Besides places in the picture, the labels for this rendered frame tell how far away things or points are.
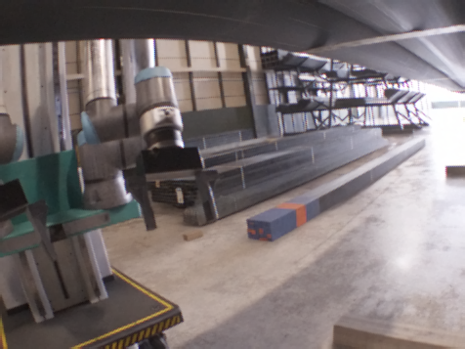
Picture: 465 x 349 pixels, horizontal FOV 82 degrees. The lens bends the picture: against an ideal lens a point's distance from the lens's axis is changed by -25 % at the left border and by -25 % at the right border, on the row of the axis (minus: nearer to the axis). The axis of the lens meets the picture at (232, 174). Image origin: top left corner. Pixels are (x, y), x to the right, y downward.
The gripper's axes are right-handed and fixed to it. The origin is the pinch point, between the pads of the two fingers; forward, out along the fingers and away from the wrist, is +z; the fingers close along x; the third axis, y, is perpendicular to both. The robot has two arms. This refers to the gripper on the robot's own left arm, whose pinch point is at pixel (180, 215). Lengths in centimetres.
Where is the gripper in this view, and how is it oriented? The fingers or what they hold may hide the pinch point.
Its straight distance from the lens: 68.2
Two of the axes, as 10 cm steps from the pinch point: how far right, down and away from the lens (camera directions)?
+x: 8.3, -0.8, 5.5
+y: 4.9, -3.6, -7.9
